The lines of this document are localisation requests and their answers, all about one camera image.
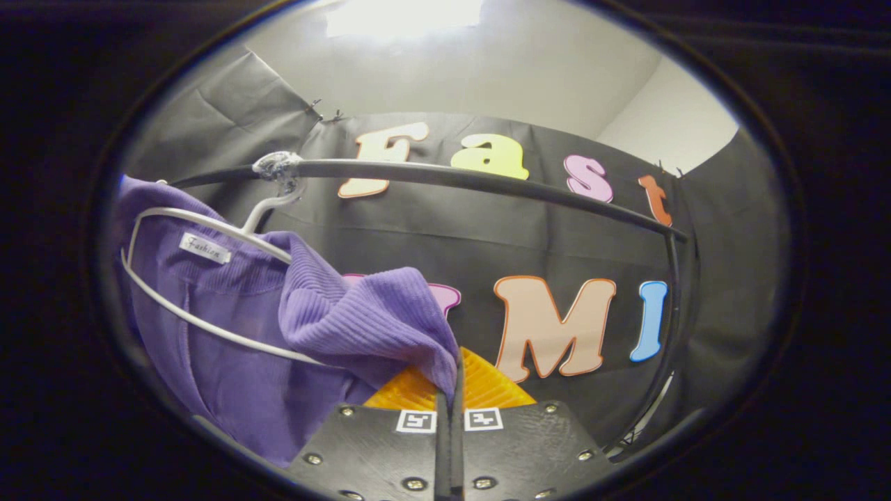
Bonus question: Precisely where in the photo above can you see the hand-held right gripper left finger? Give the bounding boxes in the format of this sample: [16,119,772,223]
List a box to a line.
[285,365,452,501]

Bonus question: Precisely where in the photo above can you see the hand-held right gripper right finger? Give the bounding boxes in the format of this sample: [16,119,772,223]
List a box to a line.
[451,347,615,501]

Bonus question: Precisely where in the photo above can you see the purple ribbed jacket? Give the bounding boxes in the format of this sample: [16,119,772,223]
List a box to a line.
[115,174,462,468]

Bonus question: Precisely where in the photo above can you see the white clothes hanger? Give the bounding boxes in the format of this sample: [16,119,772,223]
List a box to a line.
[120,152,328,368]

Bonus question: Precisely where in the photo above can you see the black clothes rack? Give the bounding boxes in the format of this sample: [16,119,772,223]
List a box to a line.
[167,159,697,453]

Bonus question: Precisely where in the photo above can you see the black backdrop cloth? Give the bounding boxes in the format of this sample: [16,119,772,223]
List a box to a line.
[118,49,794,453]

